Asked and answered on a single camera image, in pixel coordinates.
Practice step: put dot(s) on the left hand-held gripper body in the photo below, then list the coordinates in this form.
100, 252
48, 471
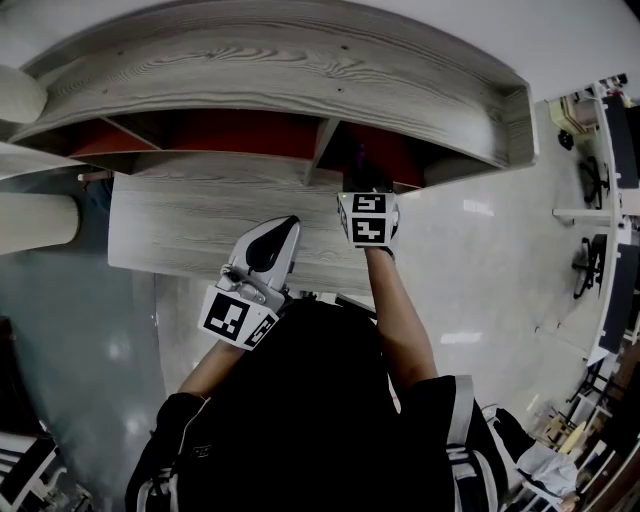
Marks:
235, 310

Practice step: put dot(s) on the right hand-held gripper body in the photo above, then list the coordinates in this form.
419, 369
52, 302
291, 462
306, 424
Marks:
370, 220

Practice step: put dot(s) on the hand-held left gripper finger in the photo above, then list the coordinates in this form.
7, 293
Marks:
245, 250
292, 255

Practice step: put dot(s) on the purple wiping cloth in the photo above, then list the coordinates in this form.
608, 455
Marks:
361, 155

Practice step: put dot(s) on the grey wooden shelf unit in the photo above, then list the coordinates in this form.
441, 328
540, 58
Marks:
280, 70

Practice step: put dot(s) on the person's right forearm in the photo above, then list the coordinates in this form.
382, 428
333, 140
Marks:
395, 320

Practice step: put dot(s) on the person's left forearm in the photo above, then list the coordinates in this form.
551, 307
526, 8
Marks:
210, 367

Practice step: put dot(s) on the grey wood-grain board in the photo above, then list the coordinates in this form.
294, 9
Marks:
200, 225

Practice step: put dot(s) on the black flat device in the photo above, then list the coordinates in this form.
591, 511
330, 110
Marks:
355, 305

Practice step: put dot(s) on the person's black clothed torso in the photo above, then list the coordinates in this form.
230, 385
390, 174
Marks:
300, 400

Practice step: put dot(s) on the dark backpack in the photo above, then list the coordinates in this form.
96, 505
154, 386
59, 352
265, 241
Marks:
102, 192

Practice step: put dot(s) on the small black round object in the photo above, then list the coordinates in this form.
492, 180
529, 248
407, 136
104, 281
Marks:
565, 140

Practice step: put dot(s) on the tan cardboard box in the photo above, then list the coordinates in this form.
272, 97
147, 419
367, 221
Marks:
570, 112

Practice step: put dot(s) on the black office chair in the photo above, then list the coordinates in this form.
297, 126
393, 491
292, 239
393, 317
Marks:
594, 175
595, 255

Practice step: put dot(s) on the dark brown cabinet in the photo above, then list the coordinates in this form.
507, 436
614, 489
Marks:
15, 390

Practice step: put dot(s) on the white black equipment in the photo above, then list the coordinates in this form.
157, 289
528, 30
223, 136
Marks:
30, 470

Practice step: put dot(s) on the row of black monitors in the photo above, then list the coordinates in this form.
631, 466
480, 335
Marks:
625, 150

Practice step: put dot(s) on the small round wooden table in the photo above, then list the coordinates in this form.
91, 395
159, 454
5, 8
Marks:
565, 430

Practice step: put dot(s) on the white ribbed pedestal table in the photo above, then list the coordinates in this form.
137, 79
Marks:
35, 225

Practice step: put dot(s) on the metal frame rack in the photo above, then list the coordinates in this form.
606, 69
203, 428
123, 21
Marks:
595, 380

